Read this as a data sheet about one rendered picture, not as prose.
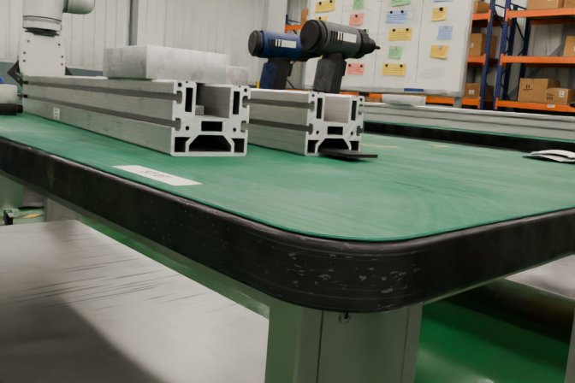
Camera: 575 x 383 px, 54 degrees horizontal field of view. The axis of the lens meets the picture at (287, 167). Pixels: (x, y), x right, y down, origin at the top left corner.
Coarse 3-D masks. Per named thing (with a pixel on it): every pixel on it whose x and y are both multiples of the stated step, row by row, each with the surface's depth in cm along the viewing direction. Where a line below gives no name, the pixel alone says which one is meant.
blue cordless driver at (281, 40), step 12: (252, 36) 123; (264, 36) 122; (276, 36) 123; (288, 36) 125; (252, 48) 123; (264, 48) 122; (276, 48) 123; (288, 48) 124; (300, 48) 125; (276, 60) 125; (288, 60) 125; (300, 60) 128; (264, 72) 125; (276, 72) 125; (288, 72) 128; (264, 84) 125; (276, 84) 126
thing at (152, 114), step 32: (32, 96) 124; (64, 96) 98; (96, 96) 84; (128, 96) 73; (160, 96) 68; (192, 96) 64; (224, 96) 68; (96, 128) 84; (128, 128) 73; (160, 128) 65; (192, 128) 64; (224, 128) 67
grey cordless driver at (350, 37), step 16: (304, 32) 101; (320, 32) 99; (336, 32) 101; (352, 32) 104; (304, 48) 102; (320, 48) 101; (336, 48) 102; (352, 48) 105; (368, 48) 108; (320, 64) 103; (336, 64) 104; (320, 80) 103; (336, 80) 104
